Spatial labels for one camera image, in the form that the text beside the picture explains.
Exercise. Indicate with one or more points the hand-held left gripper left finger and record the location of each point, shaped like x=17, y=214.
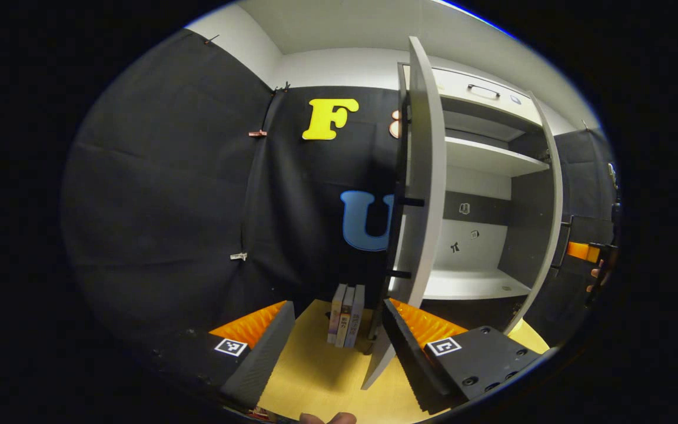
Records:
x=259, y=365

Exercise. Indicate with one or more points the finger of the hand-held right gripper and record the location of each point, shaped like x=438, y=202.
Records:
x=580, y=251

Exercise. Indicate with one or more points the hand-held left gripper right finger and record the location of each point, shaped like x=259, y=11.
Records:
x=415, y=368

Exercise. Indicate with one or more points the white cabinet door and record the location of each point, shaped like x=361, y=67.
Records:
x=552, y=194
x=427, y=176

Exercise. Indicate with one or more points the white and grey cabinet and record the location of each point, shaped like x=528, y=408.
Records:
x=480, y=156

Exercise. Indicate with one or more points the white cabinet drawer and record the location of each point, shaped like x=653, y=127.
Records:
x=457, y=88

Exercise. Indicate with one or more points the black backdrop cloth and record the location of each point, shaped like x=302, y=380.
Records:
x=168, y=206
x=586, y=176

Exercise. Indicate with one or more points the upright book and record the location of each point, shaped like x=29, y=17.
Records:
x=356, y=321
x=335, y=315
x=345, y=321

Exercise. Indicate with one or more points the silver cloth clip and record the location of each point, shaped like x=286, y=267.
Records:
x=239, y=256

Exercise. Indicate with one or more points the pink cloth clip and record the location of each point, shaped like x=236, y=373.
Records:
x=258, y=133

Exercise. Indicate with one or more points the black cloth clip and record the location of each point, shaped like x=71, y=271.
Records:
x=282, y=88

